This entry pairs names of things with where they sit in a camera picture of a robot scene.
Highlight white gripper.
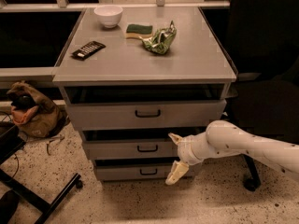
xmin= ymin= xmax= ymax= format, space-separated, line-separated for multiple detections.
xmin=165 ymin=133 xmax=204 ymax=185

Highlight grey drawer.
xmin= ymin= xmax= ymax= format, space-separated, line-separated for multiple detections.
xmin=66 ymin=100 xmax=226 ymax=131
xmin=92 ymin=161 xmax=204 ymax=182
xmin=82 ymin=138 xmax=178 ymax=160

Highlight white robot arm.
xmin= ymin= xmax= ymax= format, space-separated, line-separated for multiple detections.
xmin=165 ymin=120 xmax=299 ymax=185

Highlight grey top drawer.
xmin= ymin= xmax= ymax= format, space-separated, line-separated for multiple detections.
xmin=66 ymin=100 xmax=226 ymax=131

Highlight grey bottom drawer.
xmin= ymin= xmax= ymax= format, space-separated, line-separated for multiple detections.
xmin=92 ymin=161 xmax=204 ymax=182

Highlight grey drawer cabinet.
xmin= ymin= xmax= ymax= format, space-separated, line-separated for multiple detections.
xmin=53 ymin=7 xmax=236 ymax=169

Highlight crumpled green chip bag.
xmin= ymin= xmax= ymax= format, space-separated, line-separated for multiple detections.
xmin=142 ymin=21 xmax=177 ymax=55

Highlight pliers on floor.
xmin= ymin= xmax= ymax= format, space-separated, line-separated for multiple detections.
xmin=46 ymin=135 xmax=64 ymax=156

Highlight green yellow sponge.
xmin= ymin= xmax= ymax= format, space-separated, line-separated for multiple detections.
xmin=125 ymin=24 xmax=152 ymax=39

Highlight black remote control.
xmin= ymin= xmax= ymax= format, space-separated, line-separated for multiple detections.
xmin=72 ymin=41 xmax=106 ymax=61

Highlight brown backpack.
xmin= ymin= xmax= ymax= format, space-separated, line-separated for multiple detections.
xmin=7 ymin=81 xmax=67 ymax=138

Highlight white bowl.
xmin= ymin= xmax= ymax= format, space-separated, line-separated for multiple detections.
xmin=93 ymin=5 xmax=123 ymax=28

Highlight black office chair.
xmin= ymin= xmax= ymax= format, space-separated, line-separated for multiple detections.
xmin=224 ymin=0 xmax=299 ymax=191

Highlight black stand base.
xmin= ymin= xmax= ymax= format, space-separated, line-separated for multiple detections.
xmin=0 ymin=121 xmax=84 ymax=224

